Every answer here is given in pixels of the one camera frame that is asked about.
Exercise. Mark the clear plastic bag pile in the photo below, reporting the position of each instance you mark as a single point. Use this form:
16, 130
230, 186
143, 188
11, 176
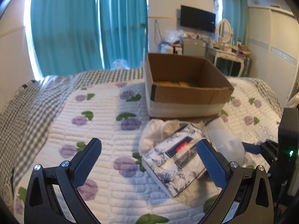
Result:
174, 36

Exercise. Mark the white floral quilt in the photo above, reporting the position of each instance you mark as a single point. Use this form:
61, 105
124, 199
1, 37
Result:
118, 189

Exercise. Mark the white wardrobe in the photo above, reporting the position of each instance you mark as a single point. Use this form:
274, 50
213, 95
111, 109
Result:
272, 38

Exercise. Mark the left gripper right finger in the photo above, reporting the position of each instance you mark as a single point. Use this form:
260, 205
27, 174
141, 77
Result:
248, 186

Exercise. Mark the white dressing table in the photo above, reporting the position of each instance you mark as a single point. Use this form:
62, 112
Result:
229, 63

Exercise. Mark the grey white soft cloth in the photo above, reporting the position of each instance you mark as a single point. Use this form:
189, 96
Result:
224, 141

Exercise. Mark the large water bottle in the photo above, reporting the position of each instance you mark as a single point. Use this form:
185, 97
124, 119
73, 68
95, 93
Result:
120, 64

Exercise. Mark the white lace fabric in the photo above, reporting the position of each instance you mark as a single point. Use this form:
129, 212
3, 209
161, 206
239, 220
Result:
155, 131

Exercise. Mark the grey checked bedsheet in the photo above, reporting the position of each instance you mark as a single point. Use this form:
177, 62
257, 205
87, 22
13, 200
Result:
26, 119

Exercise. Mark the black wall television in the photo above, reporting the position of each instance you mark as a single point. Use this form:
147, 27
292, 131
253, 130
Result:
197, 19

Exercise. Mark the teal curtain left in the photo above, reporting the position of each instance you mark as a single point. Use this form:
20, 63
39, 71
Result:
72, 36

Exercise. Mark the white suitcase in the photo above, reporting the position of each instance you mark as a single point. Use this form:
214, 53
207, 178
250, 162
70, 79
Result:
171, 49

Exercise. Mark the brown cardboard box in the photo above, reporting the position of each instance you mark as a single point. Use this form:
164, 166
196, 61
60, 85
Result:
181, 87

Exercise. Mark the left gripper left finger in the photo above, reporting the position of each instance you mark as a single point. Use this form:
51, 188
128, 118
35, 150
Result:
41, 203

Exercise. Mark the white oval vanity mirror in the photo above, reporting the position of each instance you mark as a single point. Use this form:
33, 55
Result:
224, 31

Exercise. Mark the teal curtain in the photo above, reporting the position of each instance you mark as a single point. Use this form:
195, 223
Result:
236, 12
72, 36

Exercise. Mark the teal curtain right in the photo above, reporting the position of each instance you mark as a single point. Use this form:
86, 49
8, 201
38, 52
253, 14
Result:
236, 12

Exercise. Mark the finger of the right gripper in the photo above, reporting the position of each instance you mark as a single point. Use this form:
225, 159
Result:
252, 148

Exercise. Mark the grey mini fridge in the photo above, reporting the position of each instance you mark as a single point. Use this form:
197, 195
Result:
194, 47

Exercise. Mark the floral tissue pouch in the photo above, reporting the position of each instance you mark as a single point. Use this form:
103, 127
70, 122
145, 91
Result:
174, 163

